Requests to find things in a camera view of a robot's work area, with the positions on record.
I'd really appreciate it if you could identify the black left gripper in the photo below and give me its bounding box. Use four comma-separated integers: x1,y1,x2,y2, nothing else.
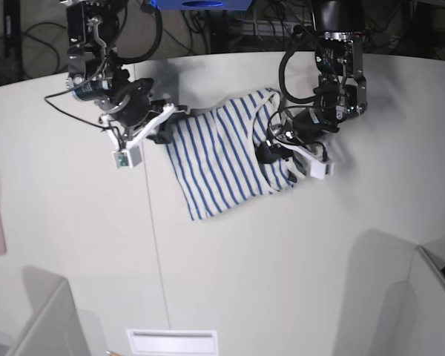
255,107,340,164

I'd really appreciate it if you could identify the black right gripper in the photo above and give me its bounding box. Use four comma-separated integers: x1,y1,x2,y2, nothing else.
96,78,174,145

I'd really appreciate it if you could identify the blue white striped T-shirt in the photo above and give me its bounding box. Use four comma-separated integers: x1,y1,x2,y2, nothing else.
166,88,305,220

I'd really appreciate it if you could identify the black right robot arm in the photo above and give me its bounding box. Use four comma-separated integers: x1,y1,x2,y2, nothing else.
65,1,172,150

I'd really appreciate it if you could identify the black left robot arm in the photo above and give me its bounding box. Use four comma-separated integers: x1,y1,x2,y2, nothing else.
256,1,368,164

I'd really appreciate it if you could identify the white power strip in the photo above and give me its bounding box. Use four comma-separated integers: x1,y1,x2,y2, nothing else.
235,20,300,37

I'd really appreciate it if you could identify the blue box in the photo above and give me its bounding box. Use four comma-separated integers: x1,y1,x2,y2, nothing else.
148,0,252,11

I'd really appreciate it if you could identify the white label plate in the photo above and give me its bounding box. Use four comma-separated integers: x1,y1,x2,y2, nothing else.
126,329,219,356

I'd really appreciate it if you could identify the grey bin left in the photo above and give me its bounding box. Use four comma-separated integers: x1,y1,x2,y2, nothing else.
0,277,91,355

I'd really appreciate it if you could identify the grey bin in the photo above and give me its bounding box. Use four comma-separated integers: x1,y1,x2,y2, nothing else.
378,244,445,356
0,277,91,355

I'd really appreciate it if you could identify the grey bin right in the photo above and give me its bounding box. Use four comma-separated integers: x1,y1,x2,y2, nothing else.
378,244,445,356

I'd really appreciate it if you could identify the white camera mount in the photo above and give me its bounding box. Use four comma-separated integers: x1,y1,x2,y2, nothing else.
274,132,334,180
99,103,189,168

